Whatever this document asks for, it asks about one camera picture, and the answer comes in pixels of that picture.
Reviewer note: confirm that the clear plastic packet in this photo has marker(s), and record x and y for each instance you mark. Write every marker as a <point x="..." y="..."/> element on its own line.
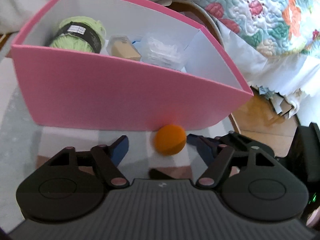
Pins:
<point x="163" y="53"/>

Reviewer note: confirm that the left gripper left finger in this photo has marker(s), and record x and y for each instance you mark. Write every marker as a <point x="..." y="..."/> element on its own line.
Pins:
<point x="106" y="161"/>

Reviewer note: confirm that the floral quilted bedspread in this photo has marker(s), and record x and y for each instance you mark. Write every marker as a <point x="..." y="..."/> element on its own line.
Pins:
<point x="272" y="27"/>

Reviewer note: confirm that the orange ball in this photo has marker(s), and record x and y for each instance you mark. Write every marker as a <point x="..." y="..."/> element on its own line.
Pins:
<point x="170" y="140"/>

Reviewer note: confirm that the paper scraps under bed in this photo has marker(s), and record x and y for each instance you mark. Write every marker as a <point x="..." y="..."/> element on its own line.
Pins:
<point x="283" y="106"/>

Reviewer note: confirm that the checkered round rug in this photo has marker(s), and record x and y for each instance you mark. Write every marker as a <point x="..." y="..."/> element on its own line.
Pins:
<point x="25" y="146"/>

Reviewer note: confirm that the green yarn ball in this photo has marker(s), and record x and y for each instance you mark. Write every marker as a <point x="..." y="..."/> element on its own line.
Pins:
<point x="79" y="33"/>

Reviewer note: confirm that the pink storage box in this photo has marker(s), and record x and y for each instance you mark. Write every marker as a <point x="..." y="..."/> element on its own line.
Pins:
<point x="67" y="88"/>

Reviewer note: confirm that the blue white tissue pack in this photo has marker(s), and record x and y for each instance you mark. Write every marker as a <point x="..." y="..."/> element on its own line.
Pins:
<point x="137" y="43"/>

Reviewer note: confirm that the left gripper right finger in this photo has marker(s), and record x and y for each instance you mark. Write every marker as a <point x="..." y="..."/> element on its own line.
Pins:
<point x="216" y="156"/>

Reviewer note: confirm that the beige foundation bottle gold cap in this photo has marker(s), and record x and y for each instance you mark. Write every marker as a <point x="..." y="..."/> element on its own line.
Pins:
<point x="120" y="46"/>

